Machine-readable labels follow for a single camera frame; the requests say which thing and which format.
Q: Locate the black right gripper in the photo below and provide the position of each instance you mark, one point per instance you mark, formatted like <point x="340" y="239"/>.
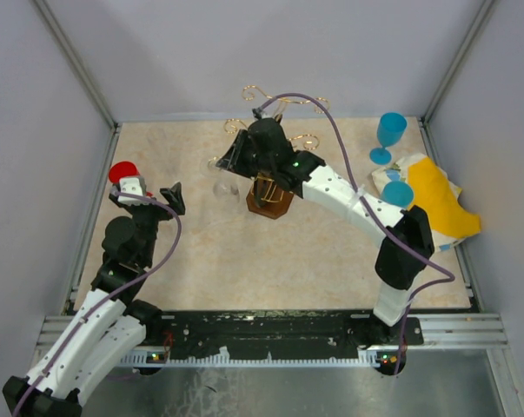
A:
<point x="233" y="159"/>

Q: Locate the clear wine glass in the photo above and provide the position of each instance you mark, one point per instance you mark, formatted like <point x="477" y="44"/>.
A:
<point x="224" y="185"/>

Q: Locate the red plastic wine glass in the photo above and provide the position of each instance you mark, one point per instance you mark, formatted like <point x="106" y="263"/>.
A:
<point x="122" y="169"/>

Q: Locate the blue wine glass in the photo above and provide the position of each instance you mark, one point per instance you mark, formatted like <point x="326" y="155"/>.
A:
<point x="398" y="193"/>
<point x="389" y="132"/>

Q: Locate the blue wine glass front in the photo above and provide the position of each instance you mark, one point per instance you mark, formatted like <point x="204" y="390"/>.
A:
<point x="398" y="193"/>

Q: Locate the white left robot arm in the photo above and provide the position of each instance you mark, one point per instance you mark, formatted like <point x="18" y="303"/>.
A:
<point x="96" y="295"/>

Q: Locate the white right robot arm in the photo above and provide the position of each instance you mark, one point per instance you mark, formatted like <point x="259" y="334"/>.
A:
<point x="403" y="237"/>

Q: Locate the yellow patterned cloth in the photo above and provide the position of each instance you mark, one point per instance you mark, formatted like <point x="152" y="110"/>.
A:
<point x="433" y="192"/>

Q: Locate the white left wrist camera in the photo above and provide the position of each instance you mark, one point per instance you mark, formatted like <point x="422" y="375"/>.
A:
<point x="129" y="190"/>

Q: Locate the gold wire glass rack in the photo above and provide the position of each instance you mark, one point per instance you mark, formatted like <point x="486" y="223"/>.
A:
<point x="290" y="169"/>

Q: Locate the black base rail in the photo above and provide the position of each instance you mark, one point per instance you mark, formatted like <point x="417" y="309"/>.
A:
<point x="149" y="340"/>

